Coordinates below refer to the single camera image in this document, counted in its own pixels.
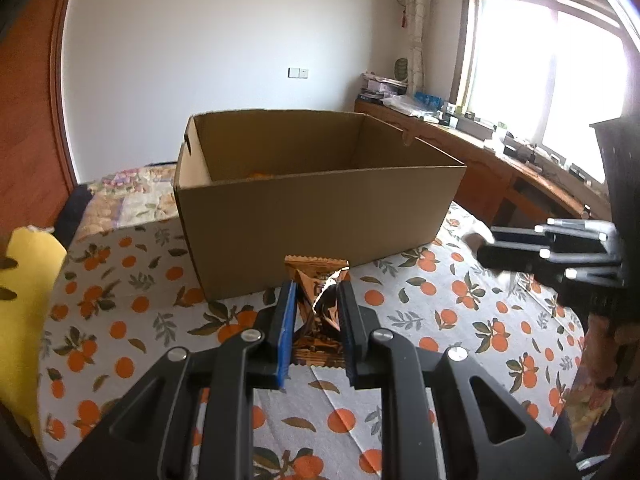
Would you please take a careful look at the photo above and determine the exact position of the brown triangular snack packet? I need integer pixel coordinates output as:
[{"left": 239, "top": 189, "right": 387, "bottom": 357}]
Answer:
[{"left": 284, "top": 255, "right": 349, "bottom": 368}]

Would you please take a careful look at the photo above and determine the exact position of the stack of boxes on cabinet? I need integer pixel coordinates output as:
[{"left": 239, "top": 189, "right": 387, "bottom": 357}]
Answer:
[{"left": 358, "top": 72, "right": 408, "bottom": 103}]

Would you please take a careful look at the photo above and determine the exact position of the wooden low cabinet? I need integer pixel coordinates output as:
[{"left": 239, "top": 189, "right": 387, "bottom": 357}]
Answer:
[{"left": 354, "top": 99, "right": 611, "bottom": 226}]

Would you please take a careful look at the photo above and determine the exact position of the wooden wardrobe door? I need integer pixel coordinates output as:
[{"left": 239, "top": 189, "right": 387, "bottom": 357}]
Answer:
[{"left": 1, "top": 0, "right": 77, "bottom": 234}]

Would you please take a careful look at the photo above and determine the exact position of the wooden window frame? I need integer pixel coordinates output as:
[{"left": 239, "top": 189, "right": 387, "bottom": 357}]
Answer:
[{"left": 449, "top": 0, "right": 637, "bottom": 181}]

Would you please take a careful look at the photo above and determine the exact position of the white wall switch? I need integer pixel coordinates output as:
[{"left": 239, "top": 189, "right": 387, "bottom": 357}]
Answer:
[{"left": 288, "top": 67, "right": 308, "bottom": 79}]

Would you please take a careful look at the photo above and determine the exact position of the yellow plush toy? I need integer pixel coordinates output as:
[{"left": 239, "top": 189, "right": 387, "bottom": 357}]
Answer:
[{"left": 1, "top": 226, "right": 66, "bottom": 436}]

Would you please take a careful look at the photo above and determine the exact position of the floral bed quilt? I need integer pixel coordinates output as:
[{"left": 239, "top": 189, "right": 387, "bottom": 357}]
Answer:
[{"left": 74, "top": 162, "right": 178, "bottom": 240}]

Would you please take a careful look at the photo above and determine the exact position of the clear plastic bag on cabinet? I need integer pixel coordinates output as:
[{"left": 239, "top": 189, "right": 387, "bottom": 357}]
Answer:
[{"left": 382, "top": 94, "right": 438, "bottom": 122}]

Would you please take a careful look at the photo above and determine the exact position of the beige patterned curtain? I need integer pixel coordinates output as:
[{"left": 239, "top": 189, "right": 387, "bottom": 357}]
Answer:
[{"left": 405, "top": 0, "right": 431, "bottom": 94}]

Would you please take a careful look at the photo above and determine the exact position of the brown cardboard box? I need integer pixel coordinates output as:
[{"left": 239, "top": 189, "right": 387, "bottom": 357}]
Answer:
[{"left": 174, "top": 110, "right": 465, "bottom": 300}]

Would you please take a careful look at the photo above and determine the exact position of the white orange-print tablecloth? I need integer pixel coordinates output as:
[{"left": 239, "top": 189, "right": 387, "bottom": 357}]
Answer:
[{"left": 38, "top": 205, "right": 584, "bottom": 479}]

